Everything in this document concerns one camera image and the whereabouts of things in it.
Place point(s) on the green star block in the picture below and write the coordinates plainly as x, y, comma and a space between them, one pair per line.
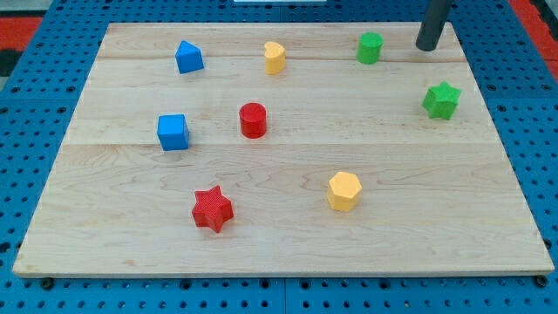
441, 101

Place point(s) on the blue cube block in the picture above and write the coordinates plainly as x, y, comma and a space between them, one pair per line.
172, 132

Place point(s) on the red star block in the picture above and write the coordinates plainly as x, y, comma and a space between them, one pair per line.
212, 209

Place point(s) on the yellow heart block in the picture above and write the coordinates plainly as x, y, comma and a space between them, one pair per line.
275, 57

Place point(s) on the green cylinder block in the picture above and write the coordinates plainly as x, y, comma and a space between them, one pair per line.
369, 48

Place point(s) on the red cylinder block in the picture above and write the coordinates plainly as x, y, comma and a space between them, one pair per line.
253, 118

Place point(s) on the blue pentagon block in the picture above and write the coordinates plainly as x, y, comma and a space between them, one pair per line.
188, 58

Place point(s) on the yellow hexagon block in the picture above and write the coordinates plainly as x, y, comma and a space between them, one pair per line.
344, 190

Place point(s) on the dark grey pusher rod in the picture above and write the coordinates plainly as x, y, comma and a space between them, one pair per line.
433, 24

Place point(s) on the light wooden board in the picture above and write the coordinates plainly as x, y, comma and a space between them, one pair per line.
439, 197

